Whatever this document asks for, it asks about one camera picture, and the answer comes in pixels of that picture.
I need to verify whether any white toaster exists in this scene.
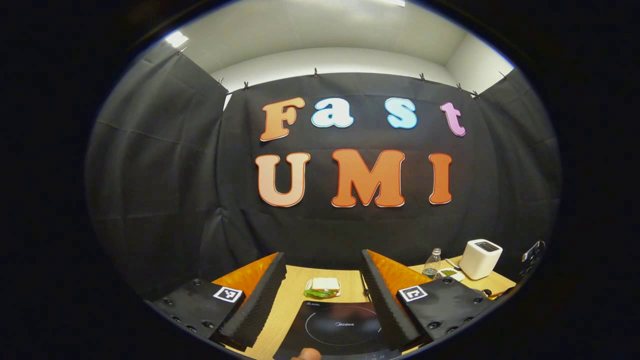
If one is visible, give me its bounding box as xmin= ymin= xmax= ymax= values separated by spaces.
xmin=458 ymin=238 xmax=504 ymax=281

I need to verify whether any sandwich on white plate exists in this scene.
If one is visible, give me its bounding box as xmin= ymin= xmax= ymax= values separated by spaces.
xmin=303 ymin=277 xmax=342 ymax=299

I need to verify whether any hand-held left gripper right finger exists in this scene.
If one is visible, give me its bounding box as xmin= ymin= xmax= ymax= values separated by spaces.
xmin=361 ymin=249 xmax=496 ymax=351

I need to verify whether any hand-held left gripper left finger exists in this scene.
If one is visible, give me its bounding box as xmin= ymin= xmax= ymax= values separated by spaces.
xmin=150 ymin=251 xmax=288 ymax=352

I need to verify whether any black induction cooktop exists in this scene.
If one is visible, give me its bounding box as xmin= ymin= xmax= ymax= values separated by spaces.
xmin=272 ymin=300 xmax=403 ymax=360

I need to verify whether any black backdrop cloth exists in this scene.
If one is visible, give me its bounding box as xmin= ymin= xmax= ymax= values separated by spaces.
xmin=85 ymin=50 xmax=561 ymax=301

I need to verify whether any clear plastic water bottle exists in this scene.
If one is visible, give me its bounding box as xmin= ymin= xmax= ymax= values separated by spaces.
xmin=422 ymin=247 xmax=443 ymax=280

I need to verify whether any row of black cloth clips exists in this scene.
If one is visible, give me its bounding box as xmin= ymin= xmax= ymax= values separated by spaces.
xmin=177 ymin=47 xmax=508 ymax=101

